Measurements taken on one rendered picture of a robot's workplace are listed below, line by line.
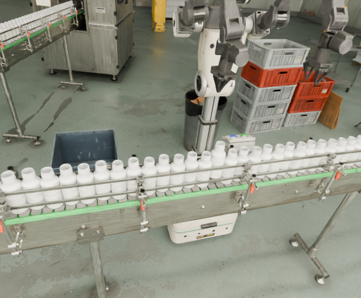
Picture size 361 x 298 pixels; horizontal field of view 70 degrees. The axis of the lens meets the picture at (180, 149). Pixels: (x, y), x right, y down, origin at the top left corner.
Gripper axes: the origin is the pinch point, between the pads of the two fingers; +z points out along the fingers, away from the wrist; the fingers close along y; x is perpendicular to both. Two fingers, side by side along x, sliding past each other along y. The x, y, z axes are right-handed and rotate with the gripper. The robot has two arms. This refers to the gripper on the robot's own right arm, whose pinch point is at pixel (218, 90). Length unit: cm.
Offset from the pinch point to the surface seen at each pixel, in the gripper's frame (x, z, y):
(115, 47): 74, 92, -330
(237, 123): 173, 129, -128
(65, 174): -66, 21, 6
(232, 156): -4.6, 17.8, 22.7
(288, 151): 23.2, 17.9, 29.1
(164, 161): -32.2, 18.6, 14.5
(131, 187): -44, 30, 13
